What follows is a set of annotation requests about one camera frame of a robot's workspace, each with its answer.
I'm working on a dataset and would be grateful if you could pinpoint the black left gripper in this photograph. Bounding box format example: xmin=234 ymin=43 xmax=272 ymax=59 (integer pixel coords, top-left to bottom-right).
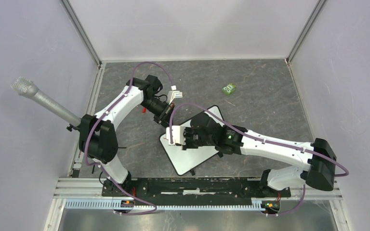
xmin=140 ymin=97 xmax=175 ymax=129

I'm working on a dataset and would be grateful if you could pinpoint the small white whiteboard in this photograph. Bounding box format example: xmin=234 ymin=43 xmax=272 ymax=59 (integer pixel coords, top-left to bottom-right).
xmin=159 ymin=105 xmax=225 ymax=177

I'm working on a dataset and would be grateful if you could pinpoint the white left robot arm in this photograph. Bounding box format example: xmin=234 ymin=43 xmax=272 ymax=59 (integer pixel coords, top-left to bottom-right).
xmin=79 ymin=75 xmax=174 ymax=196

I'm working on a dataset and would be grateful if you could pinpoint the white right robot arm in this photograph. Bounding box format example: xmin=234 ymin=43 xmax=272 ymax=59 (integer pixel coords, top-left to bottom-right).
xmin=179 ymin=113 xmax=337 ymax=196

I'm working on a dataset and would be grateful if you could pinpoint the green toy block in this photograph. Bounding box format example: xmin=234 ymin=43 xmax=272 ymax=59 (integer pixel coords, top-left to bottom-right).
xmin=222 ymin=83 xmax=236 ymax=95

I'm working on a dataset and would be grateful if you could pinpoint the toothed light blue strip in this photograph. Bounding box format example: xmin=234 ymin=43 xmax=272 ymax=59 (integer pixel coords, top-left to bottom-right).
xmin=64 ymin=199 xmax=265 ymax=212

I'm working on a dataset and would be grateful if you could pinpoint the silver microphone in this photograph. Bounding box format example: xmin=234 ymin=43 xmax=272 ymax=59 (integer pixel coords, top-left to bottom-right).
xmin=11 ymin=77 xmax=81 ymax=131

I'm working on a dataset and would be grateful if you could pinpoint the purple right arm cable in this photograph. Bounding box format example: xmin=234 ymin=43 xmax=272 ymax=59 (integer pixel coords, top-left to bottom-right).
xmin=168 ymin=103 xmax=350 ymax=218

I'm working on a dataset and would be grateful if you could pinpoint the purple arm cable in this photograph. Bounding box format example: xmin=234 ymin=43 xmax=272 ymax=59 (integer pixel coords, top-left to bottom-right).
xmin=168 ymin=103 xmax=350 ymax=218
xmin=81 ymin=62 xmax=178 ymax=217

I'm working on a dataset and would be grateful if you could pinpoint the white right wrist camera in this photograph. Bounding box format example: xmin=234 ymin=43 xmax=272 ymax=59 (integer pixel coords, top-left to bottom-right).
xmin=166 ymin=126 xmax=185 ymax=146

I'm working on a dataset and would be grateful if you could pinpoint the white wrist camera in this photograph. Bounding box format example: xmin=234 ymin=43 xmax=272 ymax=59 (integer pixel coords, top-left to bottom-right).
xmin=167 ymin=85 xmax=183 ymax=104
xmin=166 ymin=126 xmax=185 ymax=146

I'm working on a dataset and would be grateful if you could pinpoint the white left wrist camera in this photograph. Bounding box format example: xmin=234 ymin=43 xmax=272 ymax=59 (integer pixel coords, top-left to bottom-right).
xmin=167 ymin=85 xmax=183 ymax=104

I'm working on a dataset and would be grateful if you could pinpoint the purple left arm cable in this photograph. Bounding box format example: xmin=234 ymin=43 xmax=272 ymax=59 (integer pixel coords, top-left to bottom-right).
xmin=81 ymin=62 xmax=178 ymax=217

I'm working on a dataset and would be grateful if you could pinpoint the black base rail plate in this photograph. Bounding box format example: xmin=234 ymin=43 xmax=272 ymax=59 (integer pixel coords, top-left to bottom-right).
xmin=101 ymin=177 xmax=291 ymax=206

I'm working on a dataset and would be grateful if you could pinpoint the aluminium frame rail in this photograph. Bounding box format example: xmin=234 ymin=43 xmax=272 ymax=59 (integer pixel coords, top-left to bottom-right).
xmin=53 ymin=178 xmax=103 ymax=199

